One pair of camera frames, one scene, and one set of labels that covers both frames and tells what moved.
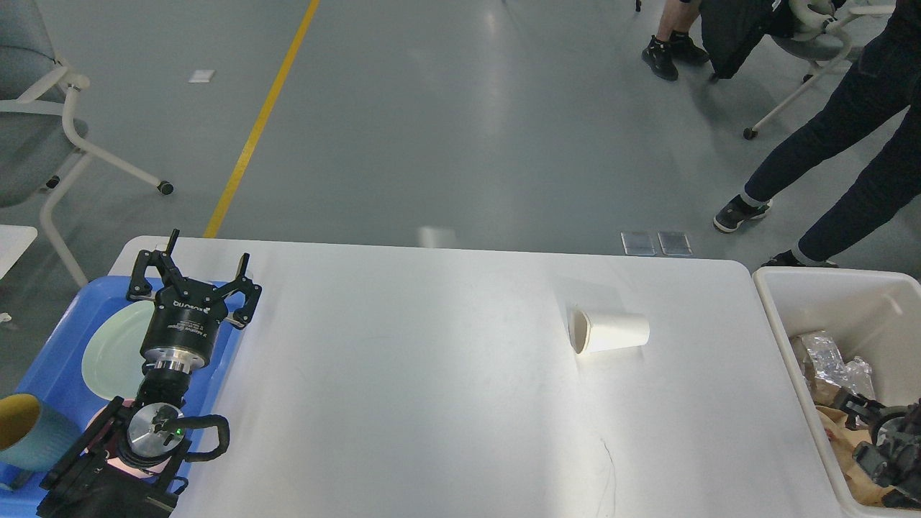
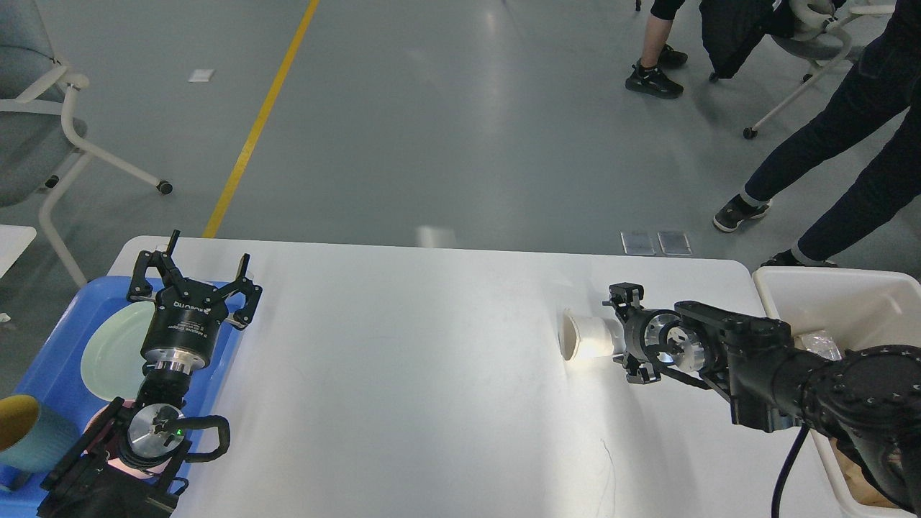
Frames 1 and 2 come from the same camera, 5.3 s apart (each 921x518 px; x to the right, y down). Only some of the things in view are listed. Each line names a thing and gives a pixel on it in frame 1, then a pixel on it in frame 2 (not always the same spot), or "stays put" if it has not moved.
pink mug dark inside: [118, 465] stays put
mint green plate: [111, 361] stays put
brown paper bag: [843, 441] stays put
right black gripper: [903, 450] to [620, 296]
